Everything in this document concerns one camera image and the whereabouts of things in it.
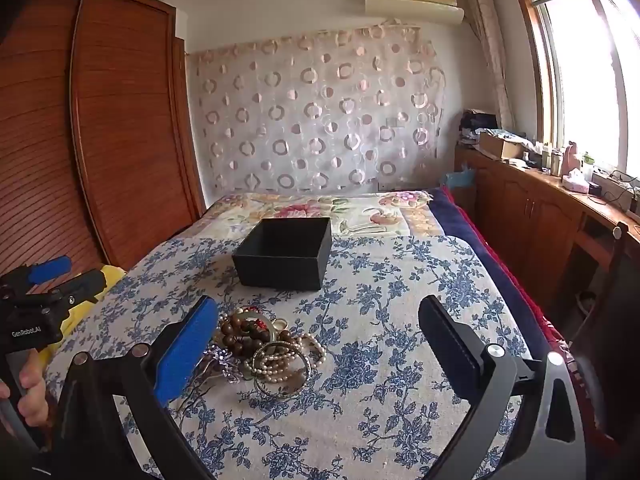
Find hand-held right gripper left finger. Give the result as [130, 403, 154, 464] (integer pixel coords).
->
[50, 295, 221, 480]

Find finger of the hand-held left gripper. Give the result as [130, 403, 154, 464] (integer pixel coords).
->
[0, 256, 72, 295]
[45, 269, 107, 313]

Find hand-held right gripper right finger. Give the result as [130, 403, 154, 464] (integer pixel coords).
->
[417, 295, 588, 480]

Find brown wooden bead bracelet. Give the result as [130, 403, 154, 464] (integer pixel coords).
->
[219, 310, 271, 361]

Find cream bangle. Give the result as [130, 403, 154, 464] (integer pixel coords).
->
[239, 310, 290, 342]

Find pearl strand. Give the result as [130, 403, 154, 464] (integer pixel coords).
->
[249, 332, 327, 386]

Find silver bangles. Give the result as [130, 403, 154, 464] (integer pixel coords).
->
[252, 340, 313, 401]

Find black box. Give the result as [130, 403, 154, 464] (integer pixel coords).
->
[231, 217, 333, 292]

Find person's left hand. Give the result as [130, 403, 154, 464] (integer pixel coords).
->
[16, 347, 51, 431]

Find yellow cloth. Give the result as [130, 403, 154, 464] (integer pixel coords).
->
[37, 265, 127, 376]

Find blue floral bedspread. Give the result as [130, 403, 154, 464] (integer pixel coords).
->
[42, 234, 546, 480]

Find dark blue blanket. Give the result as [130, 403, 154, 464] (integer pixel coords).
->
[427, 187, 548, 361]

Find red blanket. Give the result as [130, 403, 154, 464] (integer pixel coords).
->
[440, 185, 621, 461]

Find wooden wardrobe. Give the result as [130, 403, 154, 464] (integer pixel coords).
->
[0, 0, 207, 281]

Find pink floral quilt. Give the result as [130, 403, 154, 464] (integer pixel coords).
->
[202, 190, 446, 241]

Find wooden cabinet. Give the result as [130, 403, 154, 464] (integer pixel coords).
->
[454, 145, 640, 311]

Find blue plastic bag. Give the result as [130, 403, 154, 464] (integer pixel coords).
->
[444, 167, 476, 192]

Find tissue pack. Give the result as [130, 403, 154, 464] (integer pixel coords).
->
[561, 170, 592, 194]

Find cardboard box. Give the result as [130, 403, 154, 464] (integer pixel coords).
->
[477, 130, 538, 161]

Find pile of dark items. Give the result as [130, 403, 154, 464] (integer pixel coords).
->
[460, 109, 501, 144]

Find pink figurine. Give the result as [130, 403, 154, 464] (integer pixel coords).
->
[560, 141, 584, 176]

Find white power strip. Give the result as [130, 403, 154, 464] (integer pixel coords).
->
[592, 170, 637, 211]

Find circle patterned curtain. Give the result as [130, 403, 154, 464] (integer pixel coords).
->
[186, 25, 447, 196]

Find window curtain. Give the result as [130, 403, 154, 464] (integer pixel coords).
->
[465, 0, 516, 131]

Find window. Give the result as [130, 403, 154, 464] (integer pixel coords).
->
[510, 0, 640, 186]

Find wall air conditioner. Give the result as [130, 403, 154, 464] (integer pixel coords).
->
[365, 0, 464, 27]

